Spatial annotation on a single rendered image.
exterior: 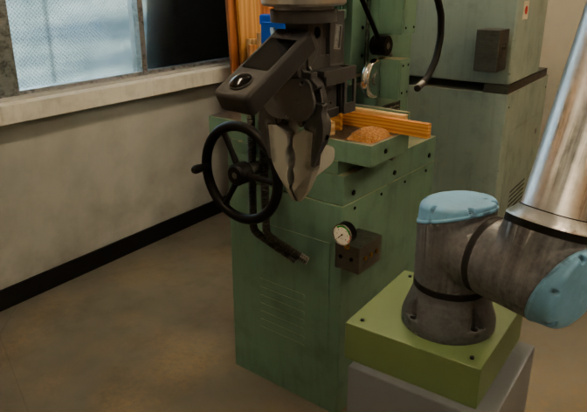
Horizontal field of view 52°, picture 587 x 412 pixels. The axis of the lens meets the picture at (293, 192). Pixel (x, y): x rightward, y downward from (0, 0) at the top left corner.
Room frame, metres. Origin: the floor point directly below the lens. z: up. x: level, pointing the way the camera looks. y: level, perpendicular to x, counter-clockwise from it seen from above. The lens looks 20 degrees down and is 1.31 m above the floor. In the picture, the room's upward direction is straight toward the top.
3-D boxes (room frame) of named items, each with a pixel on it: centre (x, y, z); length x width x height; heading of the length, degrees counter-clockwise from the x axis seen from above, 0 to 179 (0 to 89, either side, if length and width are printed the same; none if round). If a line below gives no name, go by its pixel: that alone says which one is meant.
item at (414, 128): (1.77, -0.12, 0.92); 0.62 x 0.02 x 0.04; 52
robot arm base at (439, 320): (1.09, -0.32, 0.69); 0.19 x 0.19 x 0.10
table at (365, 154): (1.73, 0.00, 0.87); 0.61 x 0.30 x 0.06; 52
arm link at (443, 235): (1.08, -0.32, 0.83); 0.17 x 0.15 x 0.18; 35
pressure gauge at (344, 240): (1.49, -0.14, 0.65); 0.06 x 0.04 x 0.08; 52
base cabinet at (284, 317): (1.91, -0.14, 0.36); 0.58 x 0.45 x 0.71; 142
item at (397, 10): (1.89, -0.32, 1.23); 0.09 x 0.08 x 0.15; 142
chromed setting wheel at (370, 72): (1.84, -0.24, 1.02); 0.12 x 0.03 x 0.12; 142
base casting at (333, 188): (1.92, -0.14, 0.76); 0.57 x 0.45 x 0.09; 142
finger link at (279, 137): (0.68, 0.00, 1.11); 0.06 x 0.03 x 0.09; 141
